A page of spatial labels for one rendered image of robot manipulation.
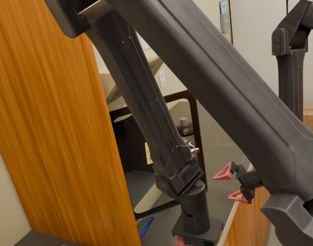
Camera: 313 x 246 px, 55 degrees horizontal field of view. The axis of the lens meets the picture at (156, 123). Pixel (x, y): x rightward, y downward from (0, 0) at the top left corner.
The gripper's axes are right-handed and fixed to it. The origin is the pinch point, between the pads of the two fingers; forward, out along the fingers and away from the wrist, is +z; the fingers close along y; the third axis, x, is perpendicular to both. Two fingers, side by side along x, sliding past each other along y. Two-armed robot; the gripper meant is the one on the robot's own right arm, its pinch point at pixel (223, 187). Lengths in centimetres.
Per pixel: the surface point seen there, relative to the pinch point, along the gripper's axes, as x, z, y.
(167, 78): -115, 58, 16
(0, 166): 20, 59, 50
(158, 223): 12.5, 23.1, 1.8
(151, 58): -5, -4, 50
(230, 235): -0.2, 10.8, -24.0
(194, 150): 2.3, -0.9, 18.8
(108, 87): 12, 3, 52
